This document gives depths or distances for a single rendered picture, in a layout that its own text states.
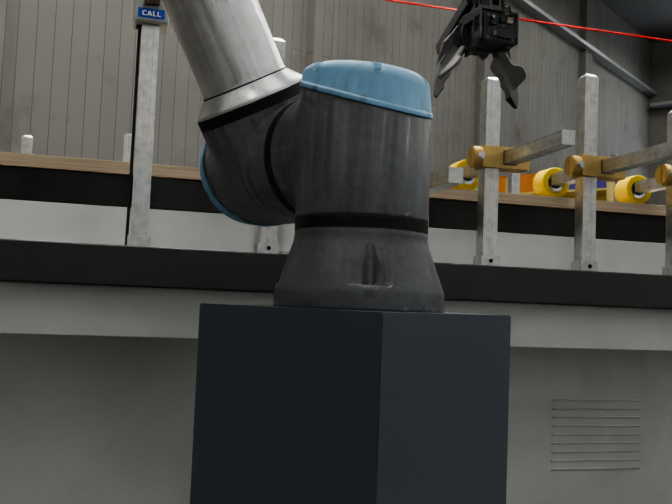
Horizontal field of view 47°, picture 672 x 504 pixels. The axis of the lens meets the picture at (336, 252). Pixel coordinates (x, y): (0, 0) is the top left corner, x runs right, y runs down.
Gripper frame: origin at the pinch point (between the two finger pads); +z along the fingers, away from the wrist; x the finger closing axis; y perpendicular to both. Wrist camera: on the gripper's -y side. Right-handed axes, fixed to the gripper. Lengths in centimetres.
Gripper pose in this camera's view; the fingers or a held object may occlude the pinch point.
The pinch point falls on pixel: (474, 105)
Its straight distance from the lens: 132.2
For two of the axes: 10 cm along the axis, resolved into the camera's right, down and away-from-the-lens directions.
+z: -0.4, 10.0, -0.6
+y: 3.4, -0.5, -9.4
